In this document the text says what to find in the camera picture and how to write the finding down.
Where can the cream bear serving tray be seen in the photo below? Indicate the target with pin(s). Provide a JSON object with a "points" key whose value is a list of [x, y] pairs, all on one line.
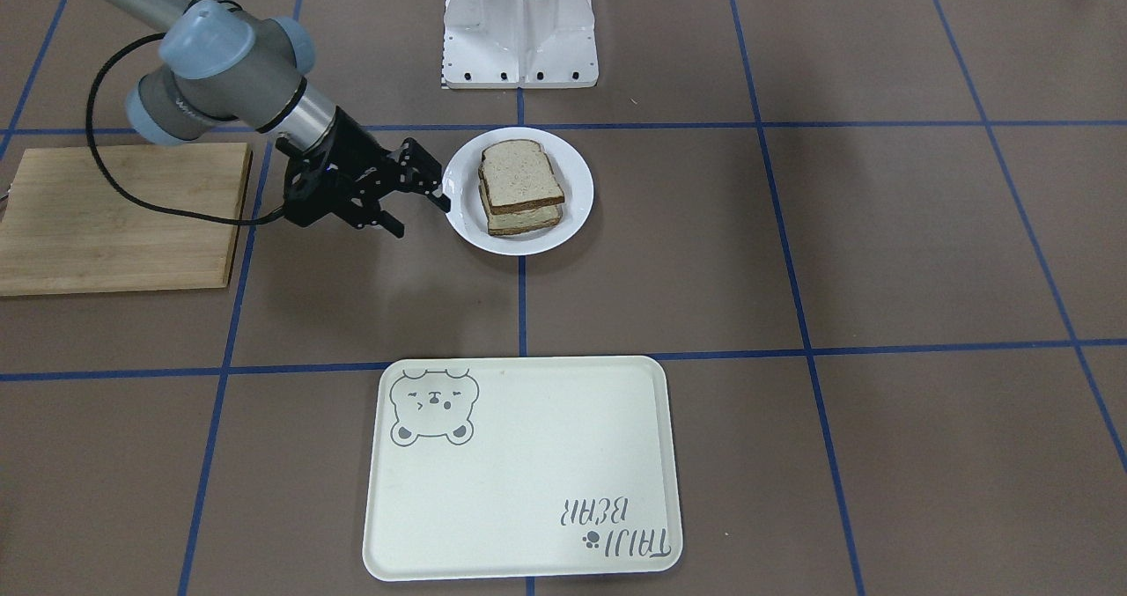
{"points": [[522, 467]]}

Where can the white round plate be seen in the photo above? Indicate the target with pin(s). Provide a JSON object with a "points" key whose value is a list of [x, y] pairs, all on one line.
{"points": [[467, 216]]}

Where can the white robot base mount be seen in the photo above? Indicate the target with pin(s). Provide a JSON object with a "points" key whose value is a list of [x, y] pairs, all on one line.
{"points": [[508, 44]]}

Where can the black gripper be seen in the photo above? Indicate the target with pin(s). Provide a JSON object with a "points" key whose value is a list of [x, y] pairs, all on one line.
{"points": [[358, 150]]}

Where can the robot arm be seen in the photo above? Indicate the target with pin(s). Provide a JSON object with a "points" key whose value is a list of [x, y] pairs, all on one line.
{"points": [[220, 64]]}

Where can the bread slice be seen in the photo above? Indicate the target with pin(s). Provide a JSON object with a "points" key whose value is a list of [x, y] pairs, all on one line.
{"points": [[517, 175], [500, 225]]}

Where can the wooden cutting board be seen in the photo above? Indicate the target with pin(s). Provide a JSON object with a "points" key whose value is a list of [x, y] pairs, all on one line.
{"points": [[66, 231]]}

